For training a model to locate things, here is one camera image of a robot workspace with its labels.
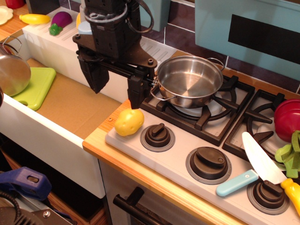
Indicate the black burner grate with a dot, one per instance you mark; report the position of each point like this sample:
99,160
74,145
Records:
257,119
211,122

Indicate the left black burner grate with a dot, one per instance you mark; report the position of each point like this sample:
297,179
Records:
211,122

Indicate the red toy bowl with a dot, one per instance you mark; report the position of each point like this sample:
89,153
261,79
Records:
287,119

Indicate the right black stove knob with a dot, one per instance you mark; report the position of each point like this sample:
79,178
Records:
267,197

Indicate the green cutting board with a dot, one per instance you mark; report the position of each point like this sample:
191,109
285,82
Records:
35,92

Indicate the grey toy stove top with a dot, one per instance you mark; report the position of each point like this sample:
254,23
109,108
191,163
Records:
172,164

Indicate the stainless steel pan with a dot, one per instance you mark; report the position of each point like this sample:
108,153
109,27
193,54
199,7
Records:
188,81

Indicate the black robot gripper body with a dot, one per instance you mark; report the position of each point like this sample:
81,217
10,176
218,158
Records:
116,31

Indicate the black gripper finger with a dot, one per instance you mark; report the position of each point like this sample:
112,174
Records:
96,75
139,85

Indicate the yellow toy squash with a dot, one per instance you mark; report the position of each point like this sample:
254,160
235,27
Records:
34,18

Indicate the yellow toy potato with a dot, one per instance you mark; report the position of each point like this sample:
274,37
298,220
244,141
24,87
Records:
129,121

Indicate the light blue plastic cup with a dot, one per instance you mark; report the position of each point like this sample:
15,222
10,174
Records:
84,28

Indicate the white flower plate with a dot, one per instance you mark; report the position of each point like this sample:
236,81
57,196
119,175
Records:
5,14

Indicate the steel pot in sink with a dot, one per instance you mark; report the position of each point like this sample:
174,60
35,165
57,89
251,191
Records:
15,73

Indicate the purple toy eggplant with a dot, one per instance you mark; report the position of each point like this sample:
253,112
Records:
59,22

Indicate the white blue toy knife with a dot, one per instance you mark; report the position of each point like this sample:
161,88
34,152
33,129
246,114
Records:
263,167

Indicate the red cup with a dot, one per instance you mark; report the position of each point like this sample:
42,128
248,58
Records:
14,4

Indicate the right black burner grate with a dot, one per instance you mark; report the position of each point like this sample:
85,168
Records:
257,119

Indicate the black stove knob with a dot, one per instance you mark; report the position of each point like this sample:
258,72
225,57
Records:
267,197
208,165
157,138

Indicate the teal microwave cabinet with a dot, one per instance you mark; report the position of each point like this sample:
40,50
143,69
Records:
265,33

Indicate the left black stove knob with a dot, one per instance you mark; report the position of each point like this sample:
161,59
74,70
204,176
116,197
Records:
157,138

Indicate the blue clamp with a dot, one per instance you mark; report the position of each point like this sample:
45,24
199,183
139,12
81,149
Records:
27,182

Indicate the green felt toy vegetable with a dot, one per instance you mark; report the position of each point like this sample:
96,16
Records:
289,155

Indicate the yellow toy handle piece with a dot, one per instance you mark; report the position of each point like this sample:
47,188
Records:
292,190

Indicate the black oven door handle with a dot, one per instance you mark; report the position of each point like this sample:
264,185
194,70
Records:
129,206

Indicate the middle black stove knob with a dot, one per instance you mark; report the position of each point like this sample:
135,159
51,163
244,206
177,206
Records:
208,165

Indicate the teal hanging box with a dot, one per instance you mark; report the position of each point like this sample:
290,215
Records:
160,13

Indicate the black metal mount base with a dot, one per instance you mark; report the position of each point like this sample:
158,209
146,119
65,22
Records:
14,211

